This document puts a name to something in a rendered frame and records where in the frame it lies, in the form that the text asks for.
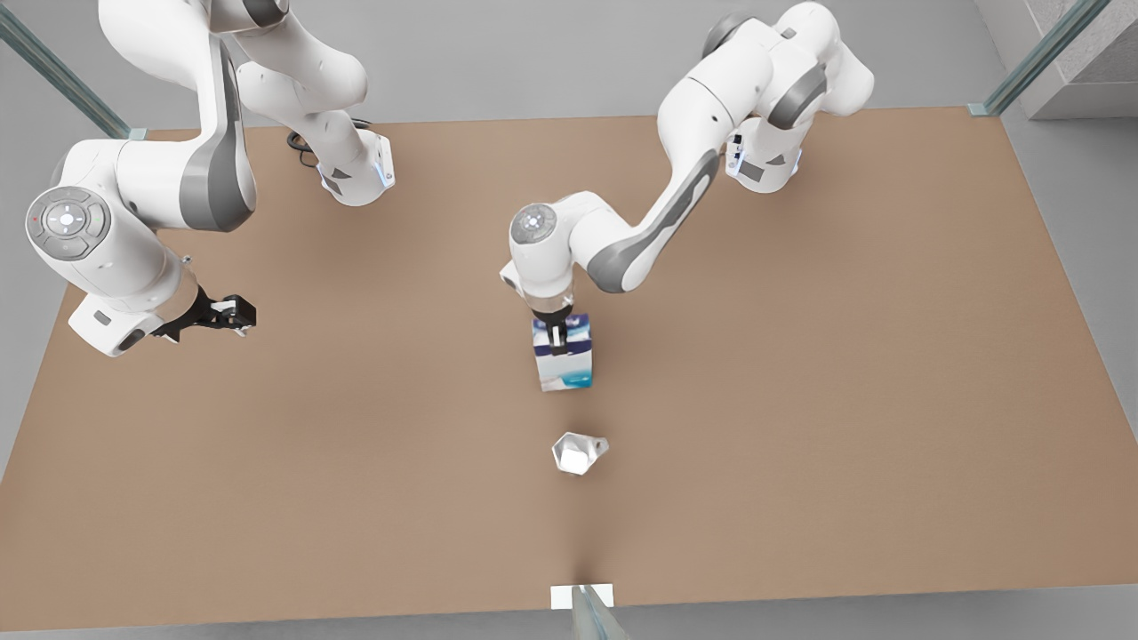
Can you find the blue white milk carton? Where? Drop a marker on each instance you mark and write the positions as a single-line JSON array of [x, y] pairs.
[[569, 364]]

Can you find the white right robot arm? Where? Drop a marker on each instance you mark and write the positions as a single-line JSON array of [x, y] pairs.
[[142, 187]]

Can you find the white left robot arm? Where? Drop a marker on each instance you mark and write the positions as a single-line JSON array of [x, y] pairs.
[[676, 124]]

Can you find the white faceted cup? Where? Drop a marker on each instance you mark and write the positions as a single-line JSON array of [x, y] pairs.
[[576, 453]]

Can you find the silver frame post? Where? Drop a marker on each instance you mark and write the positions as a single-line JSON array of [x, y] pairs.
[[62, 76], [1036, 58], [587, 613]]

